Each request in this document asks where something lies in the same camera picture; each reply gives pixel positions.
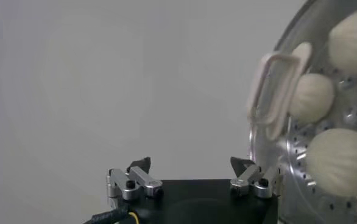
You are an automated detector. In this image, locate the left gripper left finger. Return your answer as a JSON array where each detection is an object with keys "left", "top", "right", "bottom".
[{"left": 106, "top": 156, "right": 164, "bottom": 201}]

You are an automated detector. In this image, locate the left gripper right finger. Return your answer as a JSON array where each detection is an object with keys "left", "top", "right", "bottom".
[{"left": 229, "top": 156, "right": 285, "bottom": 199}]

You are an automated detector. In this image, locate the round glass lid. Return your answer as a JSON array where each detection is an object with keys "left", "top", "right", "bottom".
[{"left": 246, "top": 0, "right": 357, "bottom": 224}]

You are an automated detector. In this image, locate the white steamed baozi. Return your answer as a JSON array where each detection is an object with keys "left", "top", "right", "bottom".
[
  {"left": 288, "top": 72, "right": 335, "bottom": 125},
  {"left": 305, "top": 127, "right": 357, "bottom": 198},
  {"left": 328, "top": 7, "right": 357, "bottom": 76}
]

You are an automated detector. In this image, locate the perforated steel steamer basket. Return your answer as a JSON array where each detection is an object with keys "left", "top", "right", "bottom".
[{"left": 251, "top": 0, "right": 357, "bottom": 224}]

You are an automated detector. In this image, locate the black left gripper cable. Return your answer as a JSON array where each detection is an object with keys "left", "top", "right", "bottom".
[{"left": 83, "top": 204, "right": 140, "bottom": 224}]

